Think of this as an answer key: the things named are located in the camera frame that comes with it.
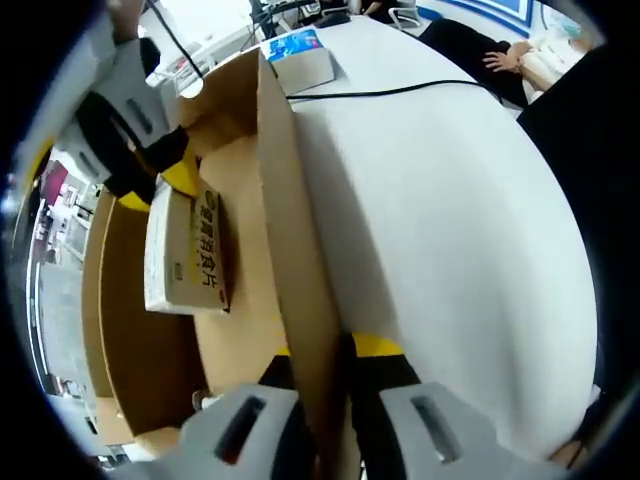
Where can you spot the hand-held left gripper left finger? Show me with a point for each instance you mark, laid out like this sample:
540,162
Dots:
275,410

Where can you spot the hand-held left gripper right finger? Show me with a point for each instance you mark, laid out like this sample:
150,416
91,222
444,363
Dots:
380,370

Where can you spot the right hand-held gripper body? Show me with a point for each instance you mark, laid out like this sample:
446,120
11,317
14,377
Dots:
80,75

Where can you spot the white medicine box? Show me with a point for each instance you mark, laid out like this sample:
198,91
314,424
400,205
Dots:
200,260

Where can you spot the brown cardboard shoe box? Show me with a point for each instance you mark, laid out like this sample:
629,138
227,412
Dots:
280,200

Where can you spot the blue tissue pack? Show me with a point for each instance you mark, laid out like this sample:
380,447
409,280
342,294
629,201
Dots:
310,70

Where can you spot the black display stand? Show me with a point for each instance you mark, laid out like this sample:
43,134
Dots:
270,15

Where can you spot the black computer mouse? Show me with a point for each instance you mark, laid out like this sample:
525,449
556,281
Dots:
332,21

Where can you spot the white armchair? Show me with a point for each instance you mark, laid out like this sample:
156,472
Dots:
405,15

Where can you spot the person's black shirt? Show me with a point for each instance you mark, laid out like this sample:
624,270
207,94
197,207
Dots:
600,175

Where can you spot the blue white wall display board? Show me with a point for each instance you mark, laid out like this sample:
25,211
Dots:
500,10

